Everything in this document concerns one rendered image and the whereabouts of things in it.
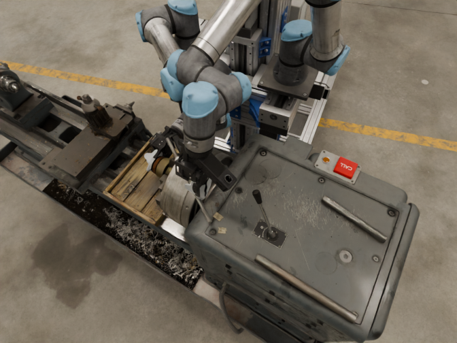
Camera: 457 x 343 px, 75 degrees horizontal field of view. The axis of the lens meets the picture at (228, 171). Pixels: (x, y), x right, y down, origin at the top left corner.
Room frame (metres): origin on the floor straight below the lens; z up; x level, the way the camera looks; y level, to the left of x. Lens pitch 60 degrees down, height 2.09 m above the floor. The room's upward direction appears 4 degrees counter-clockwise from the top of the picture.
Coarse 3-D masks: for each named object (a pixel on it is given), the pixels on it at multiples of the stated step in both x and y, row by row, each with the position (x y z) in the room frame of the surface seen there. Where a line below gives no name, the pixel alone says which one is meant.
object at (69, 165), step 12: (108, 108) 1.08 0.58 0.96; (120, 108) 1.07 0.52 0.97; (132, 120) 1.00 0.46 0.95; (84, 132) 0.93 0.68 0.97; (72, 144) 0.86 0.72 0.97; (84, 144) 0.86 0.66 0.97; (96, 144) 0.85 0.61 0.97; (108, 144) 0.86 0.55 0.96; (60, 156) 0.80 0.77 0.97; (72, 156) 0.80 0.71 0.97; (84, 156) 0.79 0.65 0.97; (96, 156) 0.79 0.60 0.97; (60, 168) 0.75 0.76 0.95; (72, 168) 0.73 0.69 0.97; (84, 168) 0.73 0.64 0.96
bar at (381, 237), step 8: (328, 200) 0.35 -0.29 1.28; (336, 208) 0.33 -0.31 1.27; (344, 208) 0.32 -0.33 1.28; (344, 216) 0.30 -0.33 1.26; (352, 216) 0.30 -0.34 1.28; (360, 224) 0.27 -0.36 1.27; (368, 224) 0.27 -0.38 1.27; (368, 232) 0.25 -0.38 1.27; (376, 232) 0.25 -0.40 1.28; (384, 240) 0.22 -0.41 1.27
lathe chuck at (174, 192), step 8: (216, 152) 0.60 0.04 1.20; (168, 176) 0.51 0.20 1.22; (176, 176) 0.50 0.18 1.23; (168, 184) 0.48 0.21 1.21; (176, 184) 0.48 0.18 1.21; (184, 184) 0.47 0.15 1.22; (168, 192) 0.46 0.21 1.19; (176, 192) 0.46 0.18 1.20; (184, 192) 0.45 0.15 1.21; (160, 200) 0.45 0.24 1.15; (168, 200) 0.44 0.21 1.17; (176, 200) 0.43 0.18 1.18; (160, 208) 0.44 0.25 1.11; (168, 208) 0.43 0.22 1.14; (176, 208) 0.42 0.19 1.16; (168, 216) 0.42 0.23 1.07; (176, 216) 0.40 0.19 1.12
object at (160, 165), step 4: (160, 156) 0.67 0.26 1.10; (156, 160) 0.64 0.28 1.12; (160, 160) 0.64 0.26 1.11; (164, 160) 0.64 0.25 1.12; (168, 160) 0.64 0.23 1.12; (152, 164) 0.63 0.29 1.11; (156, 164) 0.63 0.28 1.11; (160, 164) 0.62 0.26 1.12; (164, 164) 0.62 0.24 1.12; (168, 164) 0.62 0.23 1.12; (152, 168) 0.62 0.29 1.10; (156, 168) 0.61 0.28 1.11; (160, 168) 0.61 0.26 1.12; (164, 168) 0.60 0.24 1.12; (168, 168) 0.61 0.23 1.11; (156, 172) 0.60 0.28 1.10; (160, 172) 0.59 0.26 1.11; (164, 172) 0.59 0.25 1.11; (168, 172) 0.59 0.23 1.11; (160, 176) 0.59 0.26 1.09
